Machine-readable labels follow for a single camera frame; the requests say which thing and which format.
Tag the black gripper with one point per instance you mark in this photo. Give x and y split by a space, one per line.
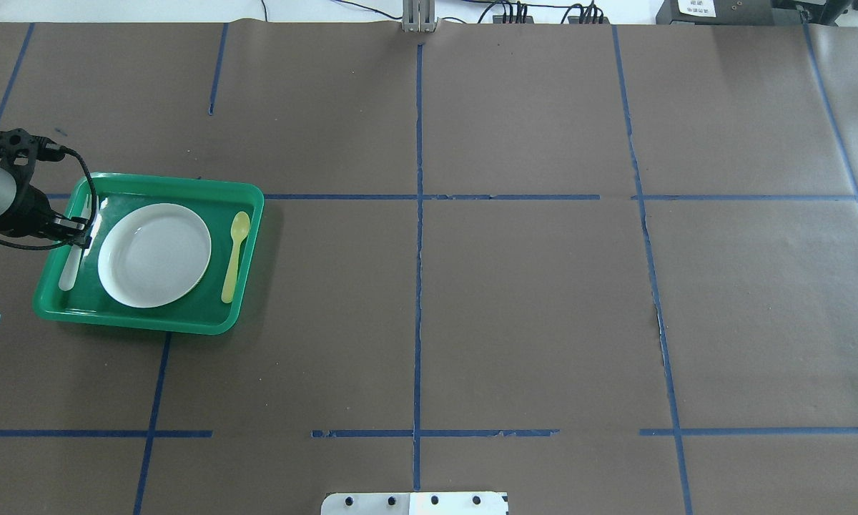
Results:
30 209

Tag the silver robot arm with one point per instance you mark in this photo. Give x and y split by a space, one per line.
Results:
27 220

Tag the white round plate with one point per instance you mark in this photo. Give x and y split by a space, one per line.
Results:
154 255

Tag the green plastic tray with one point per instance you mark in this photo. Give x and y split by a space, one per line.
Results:
201 311

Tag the yellow plastic spoon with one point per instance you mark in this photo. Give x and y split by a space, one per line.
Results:
239 232

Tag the black connector block left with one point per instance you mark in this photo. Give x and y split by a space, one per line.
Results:
512 13

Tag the black connector block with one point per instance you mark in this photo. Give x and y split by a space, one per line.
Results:
584 14
512 13

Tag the black connector block right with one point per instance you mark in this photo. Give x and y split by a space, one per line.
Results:
584 14

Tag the brown paper table mat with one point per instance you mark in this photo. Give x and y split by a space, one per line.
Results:
605 269

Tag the black device with label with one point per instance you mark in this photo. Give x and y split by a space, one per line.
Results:
726 13

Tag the grey aluminium post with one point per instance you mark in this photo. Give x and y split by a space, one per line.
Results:
419 16

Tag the white metal base plate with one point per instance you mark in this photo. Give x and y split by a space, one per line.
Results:
444 502

